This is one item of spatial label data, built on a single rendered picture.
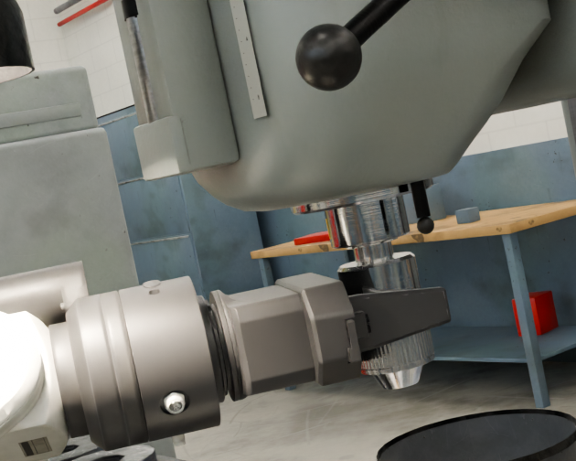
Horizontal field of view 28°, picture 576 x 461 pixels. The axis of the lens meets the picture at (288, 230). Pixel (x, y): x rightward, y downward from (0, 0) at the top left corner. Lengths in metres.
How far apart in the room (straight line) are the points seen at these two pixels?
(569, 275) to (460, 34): 5.68
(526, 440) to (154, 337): 2.37
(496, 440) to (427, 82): 2.41
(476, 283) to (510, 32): 6.14
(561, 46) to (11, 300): 0.35
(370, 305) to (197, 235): 7.28
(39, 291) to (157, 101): 0.14
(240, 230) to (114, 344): 7.48
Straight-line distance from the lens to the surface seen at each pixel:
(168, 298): 0.64
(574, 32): 0.68
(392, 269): 0.66
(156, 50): 0.60
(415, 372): 0.68
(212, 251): 7.97
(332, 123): 0.58
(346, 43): 0.51
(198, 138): 0.60
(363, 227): 0.66
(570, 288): 6.29
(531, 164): 6.30
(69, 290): 0.67
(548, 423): 2.90
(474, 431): 2.98
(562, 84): 0.70
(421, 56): 0.60
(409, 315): 0.66
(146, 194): 8.33
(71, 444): 1.13
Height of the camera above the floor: 1.33
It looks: 3 degrees down
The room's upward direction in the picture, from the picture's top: 12 degrees counter-clockwise
